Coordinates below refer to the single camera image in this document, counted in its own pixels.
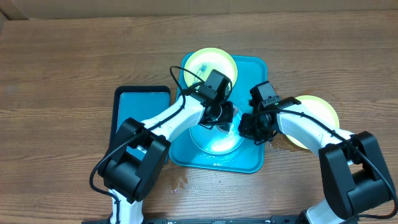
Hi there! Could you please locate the black tray with water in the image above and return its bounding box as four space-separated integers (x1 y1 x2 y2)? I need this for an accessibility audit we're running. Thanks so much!
109 85 172 164

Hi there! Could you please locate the yellow plate with blue stain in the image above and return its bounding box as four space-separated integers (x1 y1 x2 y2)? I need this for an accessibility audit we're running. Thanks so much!
183 48 238 90

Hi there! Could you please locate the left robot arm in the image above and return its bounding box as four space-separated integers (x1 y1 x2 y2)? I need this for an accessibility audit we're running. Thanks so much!
95 93 233 223

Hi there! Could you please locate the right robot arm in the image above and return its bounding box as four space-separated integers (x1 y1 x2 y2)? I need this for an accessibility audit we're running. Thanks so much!
238 98 397 223

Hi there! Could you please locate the light blue plate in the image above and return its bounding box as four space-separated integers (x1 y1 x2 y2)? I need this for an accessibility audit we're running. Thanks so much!
189 106 244 155

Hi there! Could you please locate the teal plastic tray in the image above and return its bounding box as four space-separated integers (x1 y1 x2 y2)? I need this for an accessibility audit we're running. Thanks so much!
169 55 267 173

